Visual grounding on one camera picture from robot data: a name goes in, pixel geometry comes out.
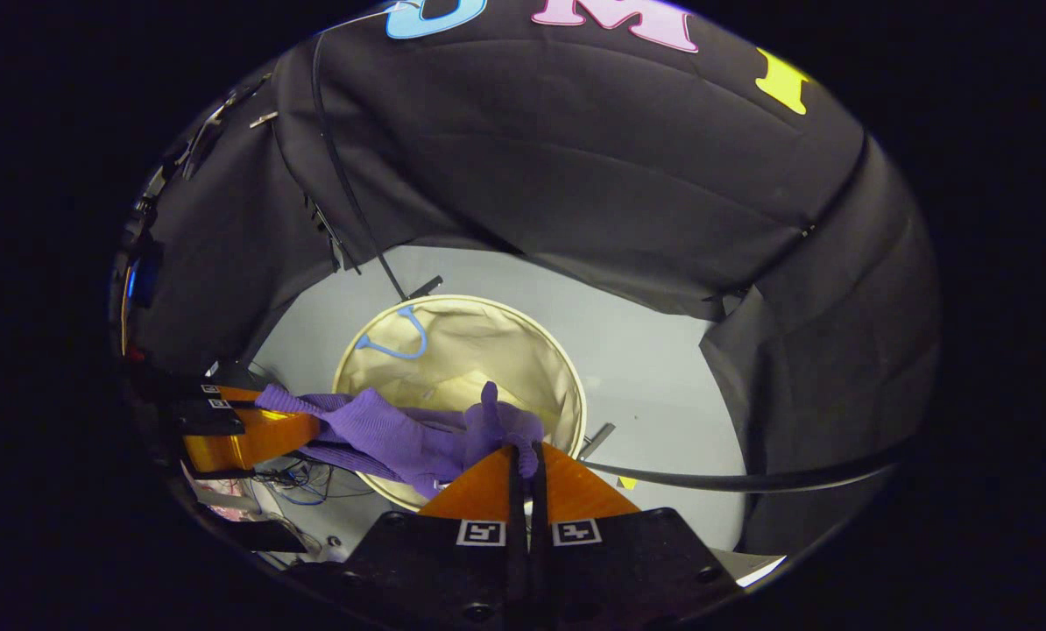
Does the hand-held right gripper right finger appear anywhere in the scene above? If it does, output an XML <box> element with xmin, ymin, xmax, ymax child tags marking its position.
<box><xmin>527</xmin><ymin>441</ymin><xmax>745</xmax><ymax>631</ymax></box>

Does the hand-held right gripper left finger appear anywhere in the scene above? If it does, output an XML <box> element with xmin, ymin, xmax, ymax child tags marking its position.
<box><xmin>339</xmin><ymin>444</ymin><xmax>526</xmax><ymax>631</ymax></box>

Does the purple button shirt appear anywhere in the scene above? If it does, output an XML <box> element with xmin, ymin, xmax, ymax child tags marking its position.
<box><xmin>255</xmin><ymin>380</ymin><xmax>547</xmax><ymax>500</ymax></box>

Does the cream round laundry hamper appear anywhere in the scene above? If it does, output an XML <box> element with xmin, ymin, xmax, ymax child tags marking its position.
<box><xmin>331</xmin><ymin>294</ymin><xmax>589</xmax><ymax>514</ymax></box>

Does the black clothes rack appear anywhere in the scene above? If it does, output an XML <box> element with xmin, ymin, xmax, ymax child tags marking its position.
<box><xmin>310</xmin><ymin>33</ymin><xmax>905</xmax><ymax>494</ymax></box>

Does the black backdrop cloth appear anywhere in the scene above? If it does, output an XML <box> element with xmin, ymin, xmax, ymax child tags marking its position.
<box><xmin>120</xmin><ymin>0</ymin><xmax>941</xmax><ymax>555</ymax></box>

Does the tangle of cables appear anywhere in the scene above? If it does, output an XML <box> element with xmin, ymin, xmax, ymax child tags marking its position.
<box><xmin>256</xmin><ymin>454</ymin><xmax>377</xmax><ymax>509</ymax></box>

